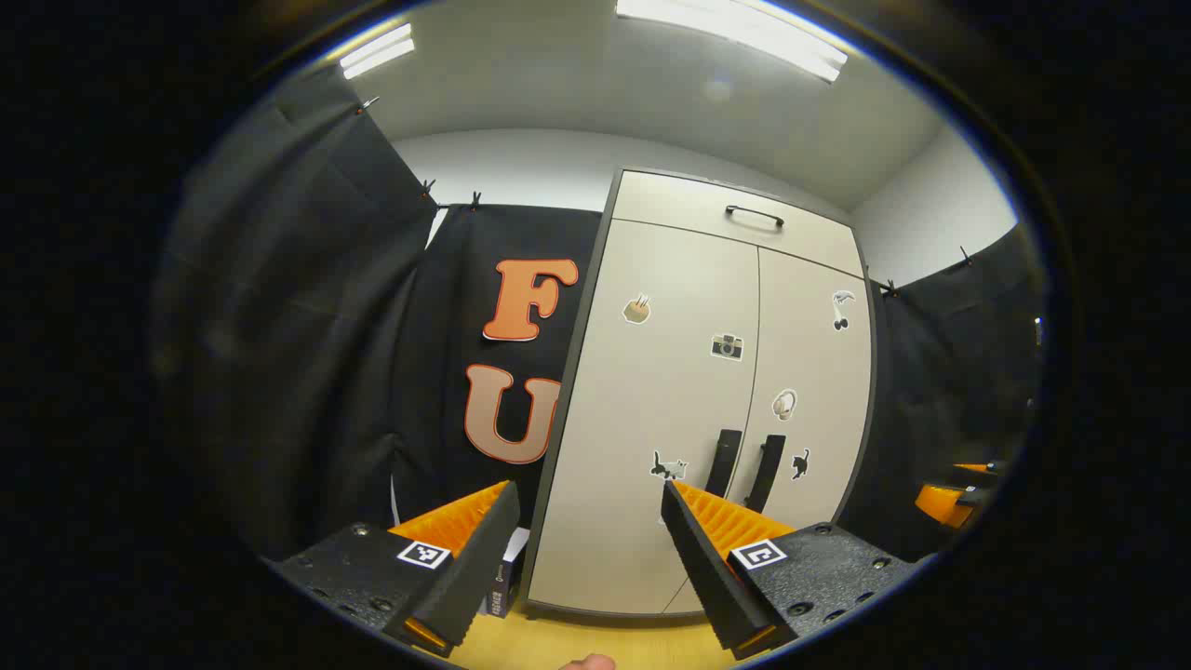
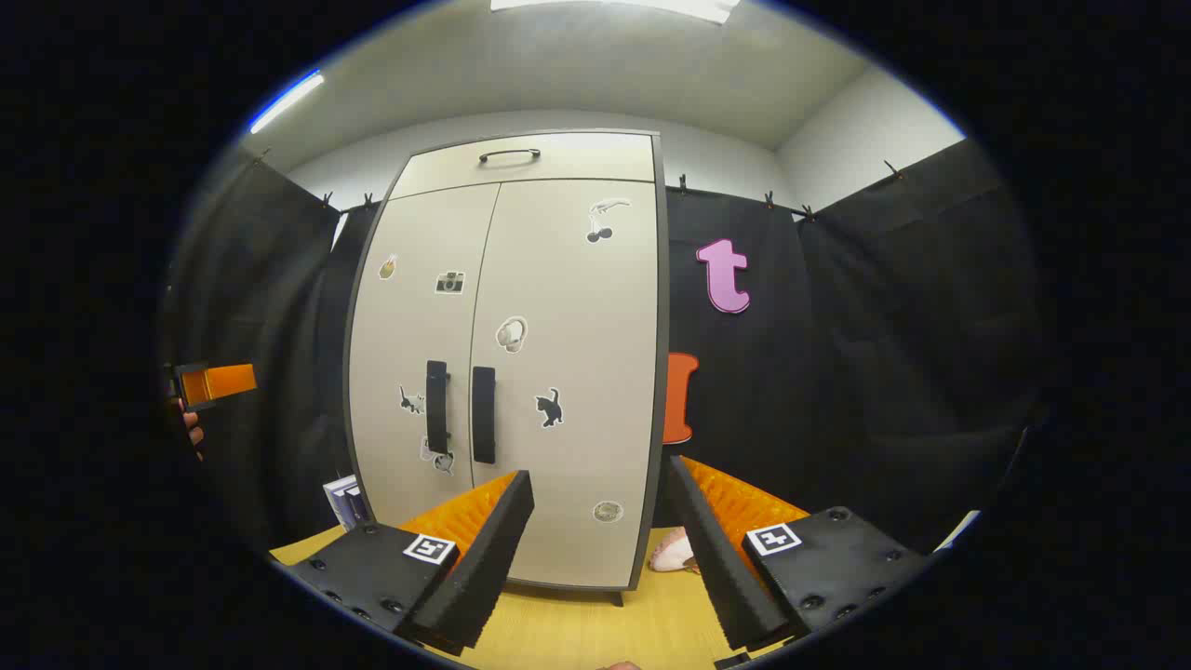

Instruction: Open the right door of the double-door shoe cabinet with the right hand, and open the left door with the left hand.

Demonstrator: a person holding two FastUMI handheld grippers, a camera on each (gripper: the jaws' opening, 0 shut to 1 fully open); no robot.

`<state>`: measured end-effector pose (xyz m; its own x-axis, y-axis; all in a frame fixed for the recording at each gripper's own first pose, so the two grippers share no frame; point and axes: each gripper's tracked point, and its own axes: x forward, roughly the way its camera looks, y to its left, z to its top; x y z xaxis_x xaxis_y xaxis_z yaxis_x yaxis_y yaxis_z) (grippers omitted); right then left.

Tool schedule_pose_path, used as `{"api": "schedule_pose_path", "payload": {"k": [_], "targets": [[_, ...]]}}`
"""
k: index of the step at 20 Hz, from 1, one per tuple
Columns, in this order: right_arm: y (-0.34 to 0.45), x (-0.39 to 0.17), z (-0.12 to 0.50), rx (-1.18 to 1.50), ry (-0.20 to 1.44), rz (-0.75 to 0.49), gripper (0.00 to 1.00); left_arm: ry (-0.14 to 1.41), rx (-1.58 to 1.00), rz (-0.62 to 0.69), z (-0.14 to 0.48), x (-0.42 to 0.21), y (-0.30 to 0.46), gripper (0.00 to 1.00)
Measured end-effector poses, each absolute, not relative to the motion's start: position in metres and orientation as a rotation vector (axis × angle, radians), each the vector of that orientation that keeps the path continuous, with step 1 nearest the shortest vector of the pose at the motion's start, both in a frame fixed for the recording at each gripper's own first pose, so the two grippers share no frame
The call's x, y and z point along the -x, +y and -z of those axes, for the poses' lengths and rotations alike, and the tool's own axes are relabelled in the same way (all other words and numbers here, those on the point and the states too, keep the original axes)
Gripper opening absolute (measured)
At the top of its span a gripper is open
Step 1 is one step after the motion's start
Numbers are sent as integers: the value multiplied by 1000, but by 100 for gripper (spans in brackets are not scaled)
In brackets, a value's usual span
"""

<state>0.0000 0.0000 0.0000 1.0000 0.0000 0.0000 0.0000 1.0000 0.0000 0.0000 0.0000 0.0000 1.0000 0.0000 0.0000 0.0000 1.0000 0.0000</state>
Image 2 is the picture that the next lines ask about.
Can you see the black backdrop cloth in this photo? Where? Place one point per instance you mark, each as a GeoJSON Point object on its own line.
{"type": "Point", "coordinates": [837, 372]}

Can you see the white and blue books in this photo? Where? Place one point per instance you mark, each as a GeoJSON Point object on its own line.
{"type": "Point", "coordinates": [344, 501]}

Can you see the beige door with headphones sticker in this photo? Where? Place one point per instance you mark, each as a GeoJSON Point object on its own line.
{"type": "Point", "coordinates": [577, 326]}

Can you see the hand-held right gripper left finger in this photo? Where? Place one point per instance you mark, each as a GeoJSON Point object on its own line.
{"type": "Point", "coordinates": [484, 558]}

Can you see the beige plush toy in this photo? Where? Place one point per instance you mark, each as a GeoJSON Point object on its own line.
{"type": "Point", "coordinates": [672, 551]}

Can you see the beige double-door shoe cabinet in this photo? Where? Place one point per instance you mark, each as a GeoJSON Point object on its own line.
{"type": "Point", "coordinates": [662, 372]}

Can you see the beige door with camera sticker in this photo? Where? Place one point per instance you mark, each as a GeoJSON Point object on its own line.
{"type": "Point", "coordinates": [409, 326]}

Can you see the ceiling light panel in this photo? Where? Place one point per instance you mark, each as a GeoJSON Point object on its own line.
{"type": "Point", "coordinates": [614, 6]}
{"type": "Point", "coordinates": [287, 100]}

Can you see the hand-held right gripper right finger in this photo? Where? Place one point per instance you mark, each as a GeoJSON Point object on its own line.
{"type": "Point", "coordinates": [716, 558]}

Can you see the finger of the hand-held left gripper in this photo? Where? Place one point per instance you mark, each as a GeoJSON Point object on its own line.
{"type": "Point", "coordinates": [219, 381]}

